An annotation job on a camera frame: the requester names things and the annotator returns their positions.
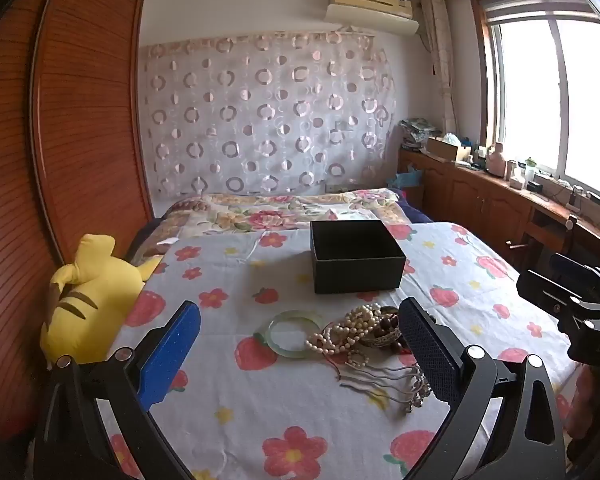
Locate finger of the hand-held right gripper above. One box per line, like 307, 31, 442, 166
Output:
550, 252, 600, 297
516, 269, 583, 313

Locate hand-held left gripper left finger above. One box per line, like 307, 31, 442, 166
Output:
32, 300, 202, 480

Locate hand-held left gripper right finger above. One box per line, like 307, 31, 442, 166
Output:
397, 297, 568, 480

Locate dark brown bead bracelet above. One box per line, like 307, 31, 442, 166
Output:
357, 330, 407, 350

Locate silver chain necklaces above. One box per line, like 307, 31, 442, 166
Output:
340, 359, 432, 415

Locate brown wooden bead bracelet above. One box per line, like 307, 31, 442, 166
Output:
365, 309, 407, 347

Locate white pearl bracelet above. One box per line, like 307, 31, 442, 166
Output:
341, 305, 382, 343

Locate red cord bracelet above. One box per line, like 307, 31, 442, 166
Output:
324, 354, 363, 377

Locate pink bead bracelet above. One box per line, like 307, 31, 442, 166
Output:
305, 325, 363, 357

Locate green jade bangle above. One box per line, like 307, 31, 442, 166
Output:
254, 310, 327, 360

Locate black square box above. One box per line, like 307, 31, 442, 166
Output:
309, 220, 407, 295

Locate person's right hand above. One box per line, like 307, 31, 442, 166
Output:
565, 365, 600, 461

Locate yellow plush toy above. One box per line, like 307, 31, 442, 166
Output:
40, 233, 163, 368

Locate wooden cabinet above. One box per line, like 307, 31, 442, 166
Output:
397, 147, 600, 266

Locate strawberry print bedsheet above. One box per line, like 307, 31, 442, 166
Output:
97, 220, 581, 480

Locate pink jug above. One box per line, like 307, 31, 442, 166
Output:
486, 142, 507, 177

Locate dark blue blanket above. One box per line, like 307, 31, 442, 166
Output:
397, 195, 433, 225

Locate floral quilt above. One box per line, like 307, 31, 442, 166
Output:
130, 189, 411, 261

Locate cardboard box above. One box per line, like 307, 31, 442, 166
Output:
426, 135, 472, 162

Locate blue bag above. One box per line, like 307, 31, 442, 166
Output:
387, 167, 425, 191

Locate window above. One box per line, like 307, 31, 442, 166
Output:
472, 0, 600, 201

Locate stack of folded clothes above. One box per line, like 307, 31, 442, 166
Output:
400, 117, 438, 151

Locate wooden wardrobe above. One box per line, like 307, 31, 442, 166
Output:
0, 0, 153, 441

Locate tied window curtain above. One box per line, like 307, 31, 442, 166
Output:
420, 0, 458, 136

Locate circle patterned wall cloth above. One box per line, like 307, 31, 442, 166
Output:
139, 30, 398, 198

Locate wall air conditioner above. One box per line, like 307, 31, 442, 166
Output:
325, 0, 420, 36

